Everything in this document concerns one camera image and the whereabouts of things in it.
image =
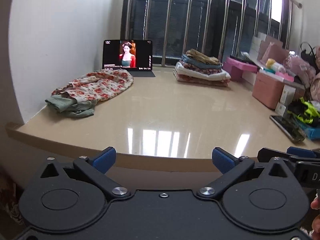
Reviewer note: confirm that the black tablet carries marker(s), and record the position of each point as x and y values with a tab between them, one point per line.
127	54

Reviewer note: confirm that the red floral dress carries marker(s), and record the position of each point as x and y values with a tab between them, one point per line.
100	85

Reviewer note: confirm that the stack of white boxes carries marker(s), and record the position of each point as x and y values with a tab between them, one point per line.
256	46

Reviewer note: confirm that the stack of folded clothes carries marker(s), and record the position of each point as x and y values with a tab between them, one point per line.
200	70

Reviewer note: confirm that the small white cartons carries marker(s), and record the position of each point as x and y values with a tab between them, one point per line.
287	98

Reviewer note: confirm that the black smartphone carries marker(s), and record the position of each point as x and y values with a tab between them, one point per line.
287	128

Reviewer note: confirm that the salmon pink storage box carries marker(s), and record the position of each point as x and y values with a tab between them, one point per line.
266	91

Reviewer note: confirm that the neon green and black garment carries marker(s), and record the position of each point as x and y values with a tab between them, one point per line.
306	111

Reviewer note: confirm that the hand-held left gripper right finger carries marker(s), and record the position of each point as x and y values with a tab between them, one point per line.
220	160

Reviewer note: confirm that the small pink case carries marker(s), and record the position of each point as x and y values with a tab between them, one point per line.
285	77

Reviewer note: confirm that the dark grey tablet cover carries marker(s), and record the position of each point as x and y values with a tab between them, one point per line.
142	73

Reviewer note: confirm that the person's right hand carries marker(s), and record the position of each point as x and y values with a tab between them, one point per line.
316	203

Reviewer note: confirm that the blue box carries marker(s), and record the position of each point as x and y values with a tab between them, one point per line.
312	132

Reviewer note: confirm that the black bag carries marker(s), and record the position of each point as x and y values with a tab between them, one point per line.
308	52

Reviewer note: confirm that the green printed garment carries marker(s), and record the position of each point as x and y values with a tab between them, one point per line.
67	106

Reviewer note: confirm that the pink paper bag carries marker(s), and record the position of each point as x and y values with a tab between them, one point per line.
273	51

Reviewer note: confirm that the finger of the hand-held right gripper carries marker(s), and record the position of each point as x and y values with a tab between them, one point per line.
300	151

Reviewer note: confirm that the yellow and white plush toy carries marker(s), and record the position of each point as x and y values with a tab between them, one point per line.
273	65

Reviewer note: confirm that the metal window railing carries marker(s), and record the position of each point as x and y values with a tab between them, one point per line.
170	17

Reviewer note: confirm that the pink step stool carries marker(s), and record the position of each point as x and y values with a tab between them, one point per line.
237	66

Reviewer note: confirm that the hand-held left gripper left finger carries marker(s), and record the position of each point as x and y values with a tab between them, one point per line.
105	160

